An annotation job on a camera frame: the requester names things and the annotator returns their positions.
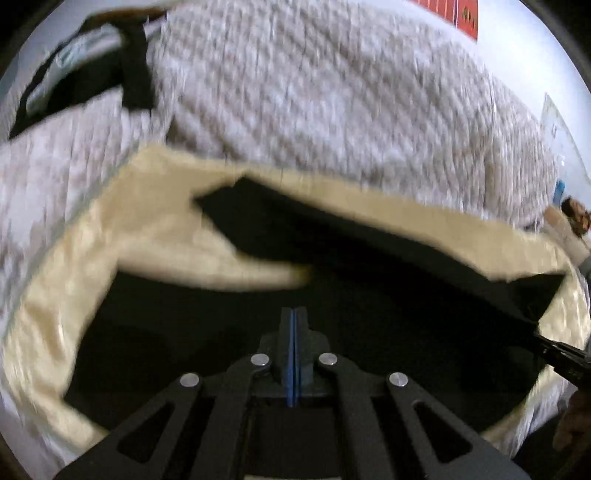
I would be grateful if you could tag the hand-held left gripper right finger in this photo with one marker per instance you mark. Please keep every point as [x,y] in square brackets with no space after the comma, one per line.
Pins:
[300,355]

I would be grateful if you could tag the person's right hand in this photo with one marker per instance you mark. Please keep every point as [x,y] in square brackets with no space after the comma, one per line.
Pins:
[575,420]

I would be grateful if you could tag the black pants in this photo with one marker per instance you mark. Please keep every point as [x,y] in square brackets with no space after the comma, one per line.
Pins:
[369,277]

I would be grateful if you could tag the red wall banner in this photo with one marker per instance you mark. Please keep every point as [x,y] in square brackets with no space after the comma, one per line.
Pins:
[455,14]

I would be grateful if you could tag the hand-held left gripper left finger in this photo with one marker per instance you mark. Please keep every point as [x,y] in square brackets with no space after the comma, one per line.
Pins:
[288,355]

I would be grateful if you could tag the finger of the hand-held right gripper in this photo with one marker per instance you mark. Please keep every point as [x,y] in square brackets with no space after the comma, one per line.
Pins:
[565,357]

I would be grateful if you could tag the light blue cloth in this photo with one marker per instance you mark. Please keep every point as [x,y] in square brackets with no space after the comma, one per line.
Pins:
[69,55]

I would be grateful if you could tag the beige plush blanket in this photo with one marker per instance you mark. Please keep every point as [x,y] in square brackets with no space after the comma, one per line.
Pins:
[60,300]

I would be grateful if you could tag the black garment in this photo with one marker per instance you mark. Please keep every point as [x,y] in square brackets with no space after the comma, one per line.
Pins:
[136,69]

